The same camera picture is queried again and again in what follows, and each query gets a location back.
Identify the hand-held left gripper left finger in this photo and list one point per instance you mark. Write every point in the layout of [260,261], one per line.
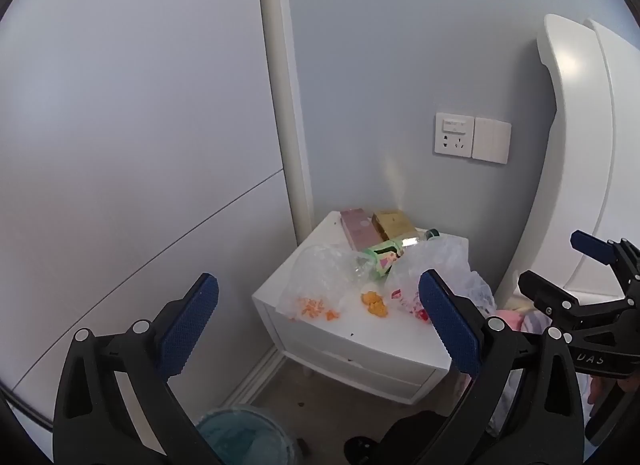
[190,330]

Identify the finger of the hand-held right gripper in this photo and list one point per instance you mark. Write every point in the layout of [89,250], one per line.
[542,290]
[592,246]

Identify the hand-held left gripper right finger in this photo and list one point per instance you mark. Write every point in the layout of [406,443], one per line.
[450,325]

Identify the gold box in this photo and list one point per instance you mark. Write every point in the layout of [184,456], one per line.
[395,225]

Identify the trash bin with blue bag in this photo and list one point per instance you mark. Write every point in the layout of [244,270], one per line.
[245,437]

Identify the pink box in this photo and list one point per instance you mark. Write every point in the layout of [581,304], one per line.
[360,230]

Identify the floral bedding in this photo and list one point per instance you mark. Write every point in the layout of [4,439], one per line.
[515,321]

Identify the red snack wrapper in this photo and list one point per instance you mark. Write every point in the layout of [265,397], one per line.
[411,306]

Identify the clear plastic bag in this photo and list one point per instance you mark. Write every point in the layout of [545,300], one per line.
[320,275]
[440,257]

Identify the white baseboard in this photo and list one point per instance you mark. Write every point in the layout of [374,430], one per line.
[257,375]

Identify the white nightstand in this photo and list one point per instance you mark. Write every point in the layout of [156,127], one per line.
[360,332]

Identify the green carton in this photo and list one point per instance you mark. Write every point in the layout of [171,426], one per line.
[384,257]

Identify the white bed headboard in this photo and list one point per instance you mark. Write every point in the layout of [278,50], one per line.
[585,145]

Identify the scattered orange peel pieces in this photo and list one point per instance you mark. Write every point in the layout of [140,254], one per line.
[312,306]

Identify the person's leg black trousers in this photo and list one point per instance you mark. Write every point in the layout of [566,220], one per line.
[395,437]

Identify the white corner trim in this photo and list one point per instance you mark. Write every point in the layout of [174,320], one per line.
[287,120]

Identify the white wall switch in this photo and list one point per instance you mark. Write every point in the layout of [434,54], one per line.
[492,140]

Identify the white wall socket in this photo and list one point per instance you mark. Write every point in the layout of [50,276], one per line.
[454,135]

